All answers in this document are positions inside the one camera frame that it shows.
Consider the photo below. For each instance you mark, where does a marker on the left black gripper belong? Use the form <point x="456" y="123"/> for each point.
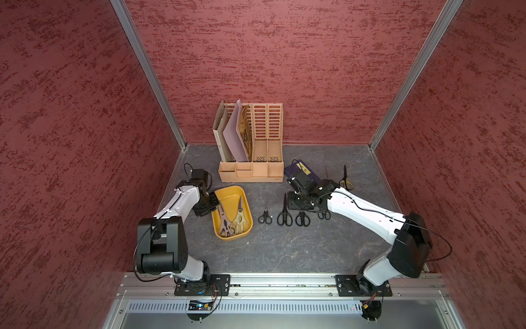
<point x="214" y="203"/>

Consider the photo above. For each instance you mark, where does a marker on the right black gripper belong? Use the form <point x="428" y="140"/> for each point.
<point x="291" y="203"/>

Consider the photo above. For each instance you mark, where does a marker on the yellow storage tray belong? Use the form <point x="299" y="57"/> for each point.
<point x="229" y="198"/>

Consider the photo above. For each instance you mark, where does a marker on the large black scissors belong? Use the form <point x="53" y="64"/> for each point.
<point x="284" y="217"/>

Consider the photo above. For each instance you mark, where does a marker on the yellow black handled scissors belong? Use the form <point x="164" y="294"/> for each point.
<point x="345" y="182"/>

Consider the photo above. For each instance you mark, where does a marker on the small black scissors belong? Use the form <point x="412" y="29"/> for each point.
<point x="265" y="218"/>

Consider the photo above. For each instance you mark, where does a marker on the blue handled scissors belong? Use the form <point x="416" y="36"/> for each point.
<point x="324" y="214"/>

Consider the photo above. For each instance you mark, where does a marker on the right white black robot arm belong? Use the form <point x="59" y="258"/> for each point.
<point x="407" y="235"/>

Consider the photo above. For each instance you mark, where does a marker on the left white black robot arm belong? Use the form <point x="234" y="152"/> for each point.
<point x="162" y="247"/>

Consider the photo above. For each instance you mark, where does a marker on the dark blue notebook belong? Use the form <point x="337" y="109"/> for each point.
<point x="298" y="168"/>

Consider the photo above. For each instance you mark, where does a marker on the purple folder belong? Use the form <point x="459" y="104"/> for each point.
<point x="232" y="136"/>

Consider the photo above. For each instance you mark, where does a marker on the wooden desk file organizer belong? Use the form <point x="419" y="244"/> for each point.
<point x="261" y="130"/>

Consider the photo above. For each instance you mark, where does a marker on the beige cardboard folder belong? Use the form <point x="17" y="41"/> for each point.
<point x="221" y="120"/>

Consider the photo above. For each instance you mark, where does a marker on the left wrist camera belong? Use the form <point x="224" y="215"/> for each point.
<point x="201" y="177"/>

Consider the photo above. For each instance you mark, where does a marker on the pink handled scissors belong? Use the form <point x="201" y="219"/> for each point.
<point x="225" y="227"/>

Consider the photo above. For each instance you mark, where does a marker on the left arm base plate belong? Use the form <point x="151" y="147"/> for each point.
<point x="214" y="285"/>

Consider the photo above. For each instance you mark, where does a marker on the aluminium front rail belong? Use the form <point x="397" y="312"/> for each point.
<point x="290" y="286"/>

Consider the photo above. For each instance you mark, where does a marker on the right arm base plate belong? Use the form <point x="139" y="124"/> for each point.
<point x="357" y="286"/>

